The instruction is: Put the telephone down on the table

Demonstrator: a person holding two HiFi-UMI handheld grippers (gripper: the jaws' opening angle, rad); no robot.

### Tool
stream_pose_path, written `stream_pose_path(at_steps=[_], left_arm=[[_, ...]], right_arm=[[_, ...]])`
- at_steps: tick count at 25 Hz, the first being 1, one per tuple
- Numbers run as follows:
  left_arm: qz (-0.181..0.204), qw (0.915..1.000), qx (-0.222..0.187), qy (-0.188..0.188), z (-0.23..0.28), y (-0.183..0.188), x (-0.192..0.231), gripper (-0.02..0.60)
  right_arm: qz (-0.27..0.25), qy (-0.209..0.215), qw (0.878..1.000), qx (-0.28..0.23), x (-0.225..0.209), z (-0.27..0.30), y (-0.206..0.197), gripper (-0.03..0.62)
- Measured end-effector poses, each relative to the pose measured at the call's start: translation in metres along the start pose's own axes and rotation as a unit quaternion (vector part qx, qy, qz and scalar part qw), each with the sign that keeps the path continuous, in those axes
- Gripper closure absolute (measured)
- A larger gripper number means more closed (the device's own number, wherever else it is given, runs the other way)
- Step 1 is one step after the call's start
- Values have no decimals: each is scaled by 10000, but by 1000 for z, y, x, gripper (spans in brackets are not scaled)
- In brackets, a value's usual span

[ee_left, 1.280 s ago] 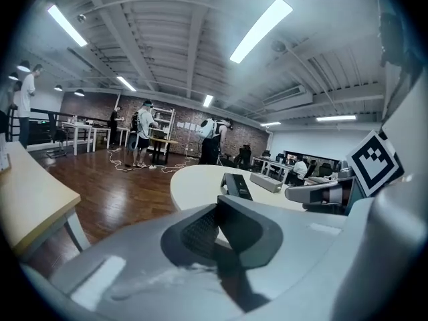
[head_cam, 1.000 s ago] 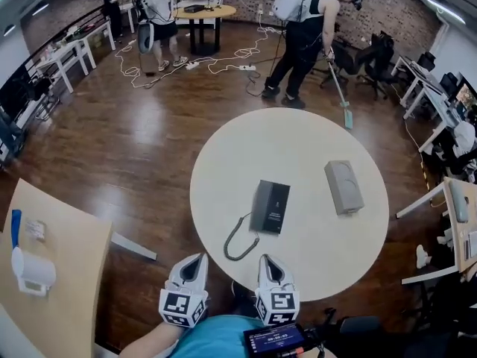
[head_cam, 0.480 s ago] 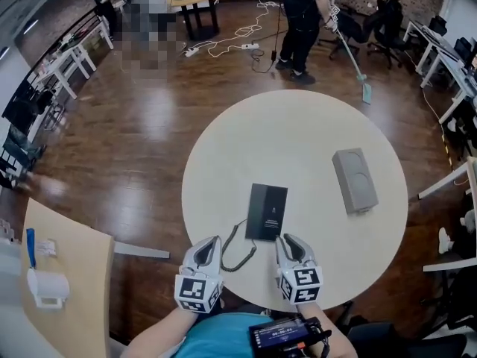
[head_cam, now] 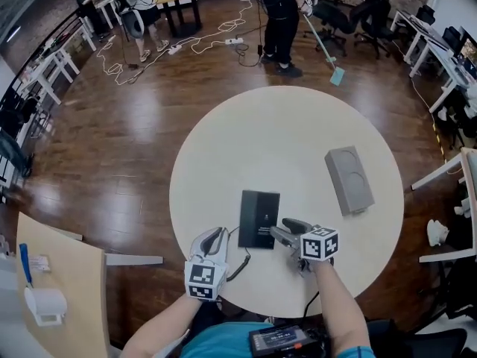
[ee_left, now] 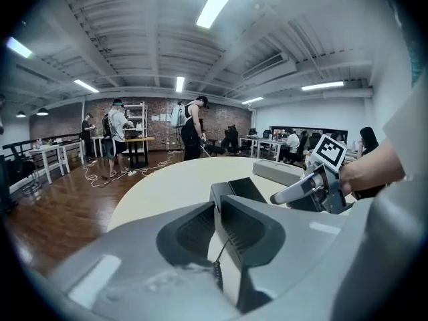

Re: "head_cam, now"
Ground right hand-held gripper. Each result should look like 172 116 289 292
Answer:
269 217 341 277

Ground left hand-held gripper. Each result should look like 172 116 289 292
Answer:
184 227 230 303

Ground black telephone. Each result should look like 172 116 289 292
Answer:
237 189 281 251

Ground person's left forearm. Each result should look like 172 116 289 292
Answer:
119 292 210 358

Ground person's right forearm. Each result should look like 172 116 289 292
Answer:
311 260 370 354

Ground grey box with two circles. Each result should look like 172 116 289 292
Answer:
323 145 376 217

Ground white round table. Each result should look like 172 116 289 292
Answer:
169 85 405 318

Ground person's teal shirt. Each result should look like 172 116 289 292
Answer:
178 320 378 358

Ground light wooden desk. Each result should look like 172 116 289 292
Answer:
15 210 113 358

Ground crumpled white cloth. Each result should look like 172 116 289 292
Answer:
426 219 450 248

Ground flat mop with teal head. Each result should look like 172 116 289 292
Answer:
301 11 347 87

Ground small white and red box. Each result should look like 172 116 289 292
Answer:
28 254 51 274

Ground white label printer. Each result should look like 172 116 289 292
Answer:
23 286 69 327

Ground white framed side table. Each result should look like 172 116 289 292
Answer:
409 146 477 264

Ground black office chair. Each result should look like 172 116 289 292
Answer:
349 0 397 60
303 0 351 57

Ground long white desk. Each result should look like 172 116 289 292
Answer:
390 8 477 114

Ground white desk with thin legs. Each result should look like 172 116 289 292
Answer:
20 23 98 106

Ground computer monitor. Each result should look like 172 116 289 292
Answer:
457 26 477 71

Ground black coiled telephone cord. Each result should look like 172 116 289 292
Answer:
226 224 251 282

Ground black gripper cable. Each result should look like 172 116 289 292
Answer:
302 290 321 321

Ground black recorder with screen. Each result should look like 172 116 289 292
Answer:
248 324 329 358

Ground black floor cable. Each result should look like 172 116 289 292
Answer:
235 24 266 69

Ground white extension cable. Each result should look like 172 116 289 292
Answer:
96 0 255 87

